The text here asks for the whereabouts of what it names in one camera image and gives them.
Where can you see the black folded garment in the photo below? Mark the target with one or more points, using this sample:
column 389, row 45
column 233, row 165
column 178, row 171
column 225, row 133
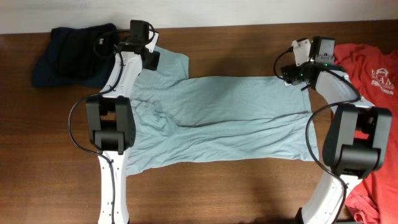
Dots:
column 86, row 54

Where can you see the navy blue folded garment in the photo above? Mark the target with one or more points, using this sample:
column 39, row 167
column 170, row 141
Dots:
column 45, row 75

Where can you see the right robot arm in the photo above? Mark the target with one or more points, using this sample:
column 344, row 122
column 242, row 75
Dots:
column 356, row 142

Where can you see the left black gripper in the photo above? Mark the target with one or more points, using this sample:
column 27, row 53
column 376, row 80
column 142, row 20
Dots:
column 153, row 65

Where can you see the light blue t-shirt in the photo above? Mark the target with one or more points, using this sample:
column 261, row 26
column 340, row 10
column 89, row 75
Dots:
column 183, row 119

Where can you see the red printed t-shirt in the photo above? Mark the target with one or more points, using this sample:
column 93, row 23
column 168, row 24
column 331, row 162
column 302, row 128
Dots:
column 374, row 74

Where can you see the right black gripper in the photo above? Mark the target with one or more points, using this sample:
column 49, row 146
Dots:
column 290, row 74

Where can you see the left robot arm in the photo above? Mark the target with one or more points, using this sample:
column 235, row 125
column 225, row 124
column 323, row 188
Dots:
column 111, row 125

